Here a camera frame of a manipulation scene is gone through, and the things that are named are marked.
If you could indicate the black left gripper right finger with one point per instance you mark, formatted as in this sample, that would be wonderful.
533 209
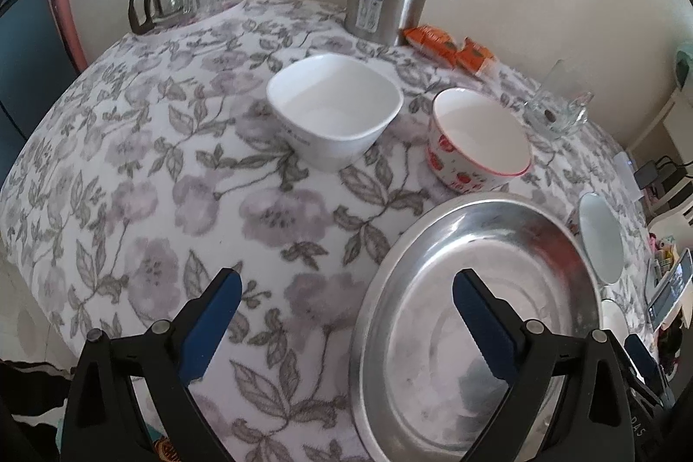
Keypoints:
592 419

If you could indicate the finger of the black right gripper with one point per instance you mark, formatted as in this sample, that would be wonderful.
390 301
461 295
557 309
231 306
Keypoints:
648 368

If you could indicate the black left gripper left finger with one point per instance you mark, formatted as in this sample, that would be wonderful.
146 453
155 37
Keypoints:
105 422

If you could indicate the pale blue round bowl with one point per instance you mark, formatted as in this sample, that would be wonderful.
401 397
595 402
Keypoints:
599 232

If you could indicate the strawberry pattern round bowl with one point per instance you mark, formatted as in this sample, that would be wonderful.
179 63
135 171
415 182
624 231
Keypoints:
473 143

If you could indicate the white square bowl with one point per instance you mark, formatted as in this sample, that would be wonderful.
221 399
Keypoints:
331 108

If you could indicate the blue box on shelf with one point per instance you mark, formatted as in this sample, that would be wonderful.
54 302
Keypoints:
665 304

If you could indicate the white shelf unit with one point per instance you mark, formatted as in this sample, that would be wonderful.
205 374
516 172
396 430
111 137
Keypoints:
666 142

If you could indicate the floral grey tablecloth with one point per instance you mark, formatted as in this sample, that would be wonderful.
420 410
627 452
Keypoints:
163 163

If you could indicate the glass ashtray dish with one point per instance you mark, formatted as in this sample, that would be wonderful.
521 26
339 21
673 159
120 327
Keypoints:
555 122

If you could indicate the clear glass mug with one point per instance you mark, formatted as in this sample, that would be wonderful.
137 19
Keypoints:
563 86

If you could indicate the orange snack packet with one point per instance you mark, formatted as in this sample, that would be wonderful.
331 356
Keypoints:
475 58
433 43

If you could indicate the pink foam tube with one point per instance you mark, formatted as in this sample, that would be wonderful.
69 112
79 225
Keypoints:
69 35

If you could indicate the glass coffee pot black handle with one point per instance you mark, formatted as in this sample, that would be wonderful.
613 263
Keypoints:
146 15

